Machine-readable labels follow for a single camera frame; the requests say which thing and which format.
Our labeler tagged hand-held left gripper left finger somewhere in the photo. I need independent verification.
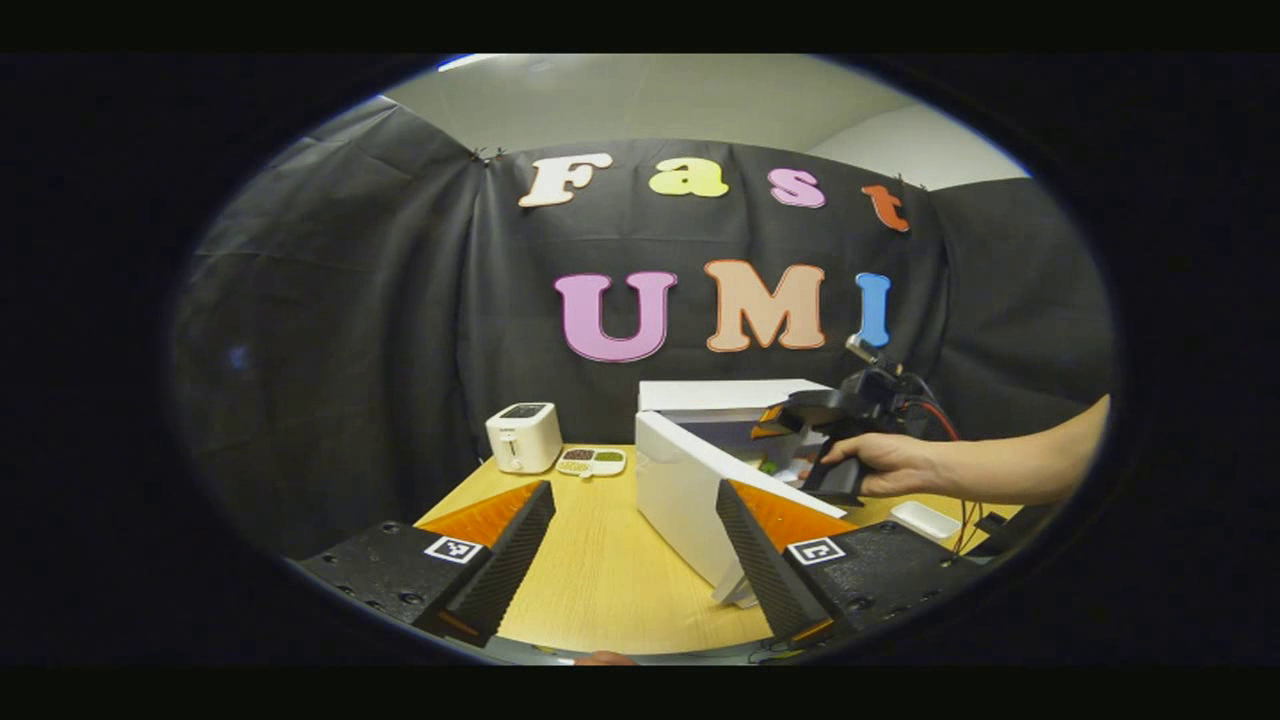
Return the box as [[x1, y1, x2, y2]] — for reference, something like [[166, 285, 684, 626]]
[[297, 479, 557, 649]]

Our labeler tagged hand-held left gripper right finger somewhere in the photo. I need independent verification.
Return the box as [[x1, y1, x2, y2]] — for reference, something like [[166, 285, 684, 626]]
[[715, 478, 986, 646]]

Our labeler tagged white microwave oven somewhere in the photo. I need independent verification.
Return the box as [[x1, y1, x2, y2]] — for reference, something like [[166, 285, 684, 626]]
[[635, 378, 871, 608]]

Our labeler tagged white toaster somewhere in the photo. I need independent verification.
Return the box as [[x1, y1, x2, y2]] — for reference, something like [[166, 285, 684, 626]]
[[485, 402, 564, 475]]

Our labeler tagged white rectangular dish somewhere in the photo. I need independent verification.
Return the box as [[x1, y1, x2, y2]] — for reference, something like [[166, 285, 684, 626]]
[[889, 500, 962, 542]]

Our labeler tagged white divided snack dish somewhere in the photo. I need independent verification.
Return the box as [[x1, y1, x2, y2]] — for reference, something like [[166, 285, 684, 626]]
[[556, 447, 628, 479]]

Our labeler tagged black backdrop cloth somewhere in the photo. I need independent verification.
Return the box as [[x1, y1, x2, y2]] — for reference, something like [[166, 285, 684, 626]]
[[172, 95, 1116, 561]]

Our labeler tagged red cable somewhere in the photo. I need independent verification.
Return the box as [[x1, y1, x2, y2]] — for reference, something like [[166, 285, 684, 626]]
[[915, 400, 986, 556]]

